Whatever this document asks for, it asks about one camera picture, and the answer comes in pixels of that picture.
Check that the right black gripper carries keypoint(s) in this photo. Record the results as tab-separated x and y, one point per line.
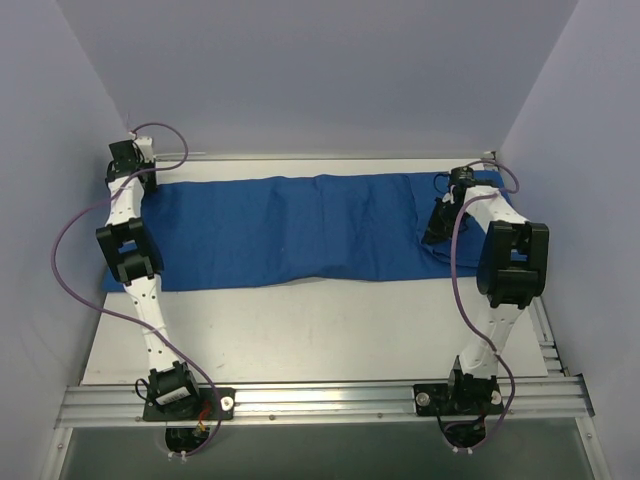
440	223

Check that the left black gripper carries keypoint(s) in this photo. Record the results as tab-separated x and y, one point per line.
148	176

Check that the blue surgical cloth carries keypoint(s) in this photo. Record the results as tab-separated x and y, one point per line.
254	233

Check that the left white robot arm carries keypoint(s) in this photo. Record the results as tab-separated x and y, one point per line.
136	264

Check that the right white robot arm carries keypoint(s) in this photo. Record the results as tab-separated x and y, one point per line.
512	264

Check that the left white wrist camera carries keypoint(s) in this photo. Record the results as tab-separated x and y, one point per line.
144	145

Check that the back aluminium rail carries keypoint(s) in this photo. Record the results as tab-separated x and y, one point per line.
204	156

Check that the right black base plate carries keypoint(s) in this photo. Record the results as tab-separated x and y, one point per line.
432	399

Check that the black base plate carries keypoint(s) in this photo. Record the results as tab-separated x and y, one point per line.
180	405
432	399

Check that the front aluminium rail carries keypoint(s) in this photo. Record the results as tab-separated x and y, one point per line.
552	397

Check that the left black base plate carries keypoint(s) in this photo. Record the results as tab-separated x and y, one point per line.
180	405

